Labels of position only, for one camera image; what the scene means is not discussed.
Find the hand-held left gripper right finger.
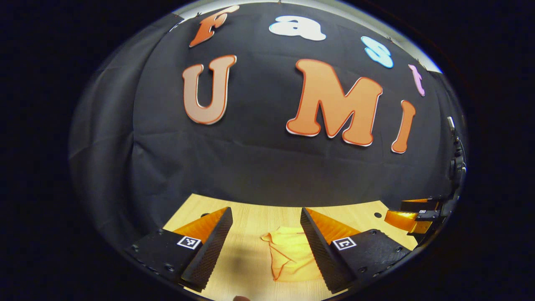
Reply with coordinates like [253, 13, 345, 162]
[299, 207, 418, 295]

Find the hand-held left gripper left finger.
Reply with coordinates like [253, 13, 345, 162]
[123, 207, 234, 293]

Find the orange T-shirt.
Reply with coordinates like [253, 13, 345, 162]
[261, 226, 325, 283]

